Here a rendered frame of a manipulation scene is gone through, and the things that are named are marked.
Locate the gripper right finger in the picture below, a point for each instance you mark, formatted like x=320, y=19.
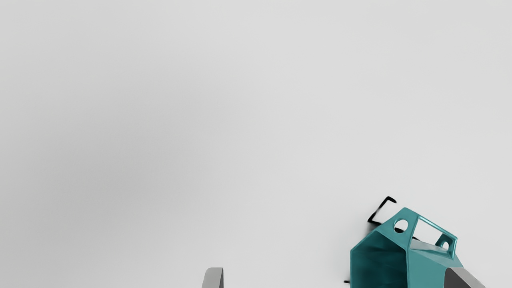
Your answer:
x=464, y=279

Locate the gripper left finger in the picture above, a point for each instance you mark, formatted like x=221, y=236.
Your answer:
x=212, y=278

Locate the teal faceted mug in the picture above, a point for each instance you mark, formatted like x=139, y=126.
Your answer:
x=384, y=260

